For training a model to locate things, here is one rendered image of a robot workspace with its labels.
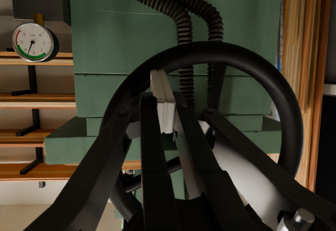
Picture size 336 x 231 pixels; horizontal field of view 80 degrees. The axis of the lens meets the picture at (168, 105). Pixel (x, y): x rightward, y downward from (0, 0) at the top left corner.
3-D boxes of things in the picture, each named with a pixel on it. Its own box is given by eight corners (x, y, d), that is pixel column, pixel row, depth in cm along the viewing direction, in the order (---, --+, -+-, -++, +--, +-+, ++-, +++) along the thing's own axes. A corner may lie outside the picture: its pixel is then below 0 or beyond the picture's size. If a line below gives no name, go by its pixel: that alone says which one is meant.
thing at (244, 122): (263, 114, 48) (261, 131, 48) (225, 102, 68) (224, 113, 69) (85, 117, 42) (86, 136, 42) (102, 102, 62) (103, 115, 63)
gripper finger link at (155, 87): (163, 134, 16) (154, 134, 16) (156, 95, 22) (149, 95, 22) (166, 101, 15) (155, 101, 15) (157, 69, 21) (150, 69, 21)
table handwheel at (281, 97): (354, 129, 28) (226, 289, 29) (265, 106, 47) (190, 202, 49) (195, -20, 22) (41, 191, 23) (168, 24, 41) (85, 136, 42)
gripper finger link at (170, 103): (166, 101, 15) (176, 101, 15) (157, 69, 21) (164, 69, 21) (163, 134, 16) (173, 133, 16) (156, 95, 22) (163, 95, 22)
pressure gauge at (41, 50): (50, 10, 32) (54, 62, 33) (59, 16, 36) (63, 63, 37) (7, 7, 31) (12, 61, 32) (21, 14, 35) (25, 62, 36)
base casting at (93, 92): (276, 76, 47) (272, 115, 48) (200, 74, 103) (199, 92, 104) (70, 73, 40) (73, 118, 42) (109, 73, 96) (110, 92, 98)
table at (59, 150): (343, 142, 41) (339, 170, 42) (256, 113, 71) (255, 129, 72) (13, 156, 32) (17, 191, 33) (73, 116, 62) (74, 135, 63)
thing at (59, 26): (60, -29, 34) (63, 21, 35) (80, -3, 46) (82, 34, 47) (4, -34, 33) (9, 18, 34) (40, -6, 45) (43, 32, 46)
